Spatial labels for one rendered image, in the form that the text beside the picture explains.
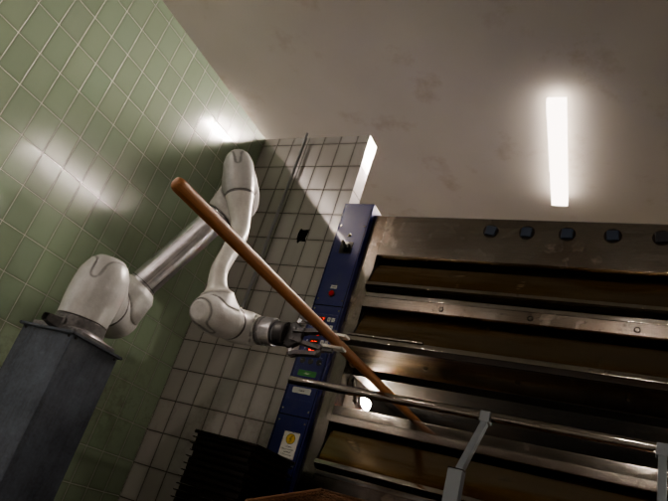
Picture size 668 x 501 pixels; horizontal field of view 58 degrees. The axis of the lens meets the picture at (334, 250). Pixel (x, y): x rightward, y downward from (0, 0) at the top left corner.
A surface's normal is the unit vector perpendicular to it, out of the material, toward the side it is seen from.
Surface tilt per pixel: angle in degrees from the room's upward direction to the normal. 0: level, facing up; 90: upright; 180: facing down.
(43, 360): 90
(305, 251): 90
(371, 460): 70
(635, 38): 180
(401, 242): 90
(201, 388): 90
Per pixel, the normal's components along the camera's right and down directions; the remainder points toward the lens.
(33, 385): -0.32, -0.49
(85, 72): 0.88, 0.05
